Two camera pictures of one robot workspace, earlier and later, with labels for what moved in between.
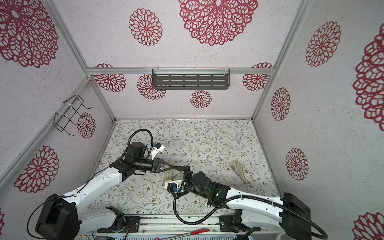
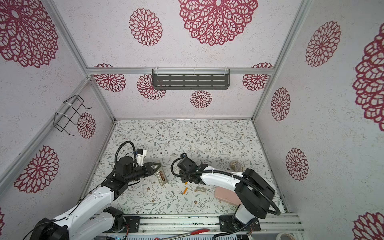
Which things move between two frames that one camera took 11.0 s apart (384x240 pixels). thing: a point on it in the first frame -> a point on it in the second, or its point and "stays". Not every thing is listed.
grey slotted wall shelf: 191,78 stays
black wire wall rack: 68,113 stays
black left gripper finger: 171,166 -> 152,167
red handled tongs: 194,232 stays
